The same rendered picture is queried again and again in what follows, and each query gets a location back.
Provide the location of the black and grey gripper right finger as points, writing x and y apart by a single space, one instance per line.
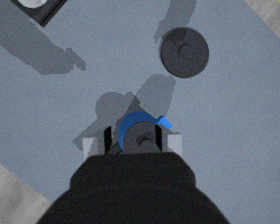
168 141

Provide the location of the blue and black kettle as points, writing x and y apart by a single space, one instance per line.
137 134

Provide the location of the dark grey round disc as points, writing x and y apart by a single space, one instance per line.
184 53

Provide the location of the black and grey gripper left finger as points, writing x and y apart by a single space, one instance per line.
97 144

